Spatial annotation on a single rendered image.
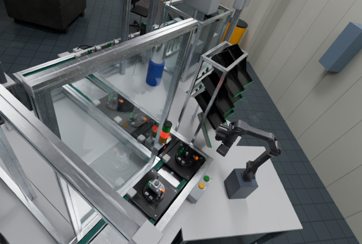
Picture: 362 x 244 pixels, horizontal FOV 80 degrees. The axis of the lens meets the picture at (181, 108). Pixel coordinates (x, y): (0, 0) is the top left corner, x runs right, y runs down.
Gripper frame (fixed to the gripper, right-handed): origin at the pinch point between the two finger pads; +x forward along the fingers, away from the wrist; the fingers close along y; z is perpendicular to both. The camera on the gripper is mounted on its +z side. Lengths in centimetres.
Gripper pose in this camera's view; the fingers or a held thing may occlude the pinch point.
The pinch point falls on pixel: (224, 148)
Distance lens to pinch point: 142.9
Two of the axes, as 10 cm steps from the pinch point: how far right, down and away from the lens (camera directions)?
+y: -5.6, 4.7, -6.8
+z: -7.9, -5.5, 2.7
